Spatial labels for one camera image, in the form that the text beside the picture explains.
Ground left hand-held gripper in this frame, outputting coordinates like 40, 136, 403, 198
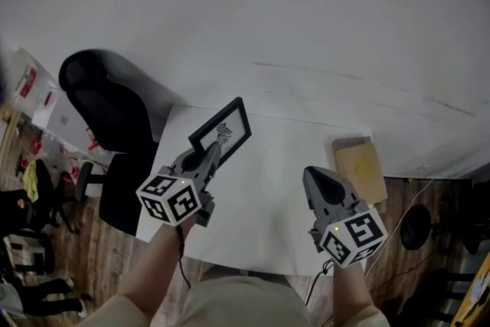
136, 141, 223, 229

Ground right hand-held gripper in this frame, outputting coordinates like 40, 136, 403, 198
302, 165, 388, 269

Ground black picture frame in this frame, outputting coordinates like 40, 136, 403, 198
188, 96, 253, 169

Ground person's left forearm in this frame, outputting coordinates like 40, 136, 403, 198
114, 220, 196, 322

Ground person's right forearm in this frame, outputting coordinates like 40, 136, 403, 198
332, 260, 374, 319

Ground white desk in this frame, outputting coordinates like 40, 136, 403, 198
136, 103, 378, 277

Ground yellowish book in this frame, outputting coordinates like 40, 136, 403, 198
335, 143, 388, 204

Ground brown book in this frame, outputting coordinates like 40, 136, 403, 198
331, 136, 374, 169

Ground black standing fan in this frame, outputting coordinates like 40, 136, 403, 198
400, 179, 490, 256

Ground black mesh office chair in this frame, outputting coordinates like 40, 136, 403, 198
58, 48, 162, 237

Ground person's beige clothing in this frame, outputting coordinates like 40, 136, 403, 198
76, 273, 391, 327

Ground white cardboard box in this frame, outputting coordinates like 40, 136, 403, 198
31, 90, 96, 150

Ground black chair with cloth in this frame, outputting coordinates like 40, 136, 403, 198
22, 159, 76, 234

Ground yellow-green cloth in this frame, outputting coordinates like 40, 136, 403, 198
21, 160, 40, 203

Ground white paper scrap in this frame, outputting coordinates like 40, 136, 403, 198
470, 280, 490, 300

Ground round yellow wooden table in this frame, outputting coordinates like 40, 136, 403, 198
449, 252, 490, 327

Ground white boxes with red labels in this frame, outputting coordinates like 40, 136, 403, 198
9, 47, 112, 188

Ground light wooden shelf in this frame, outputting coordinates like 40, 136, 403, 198
0, 103, 24, 173

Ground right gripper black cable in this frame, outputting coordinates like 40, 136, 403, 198
305, 258, 335, 306

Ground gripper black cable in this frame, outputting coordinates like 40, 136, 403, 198
175, 225, 191, 289
305, 258, 335, 306

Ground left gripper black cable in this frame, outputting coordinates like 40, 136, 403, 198
175, 225, 191, 289

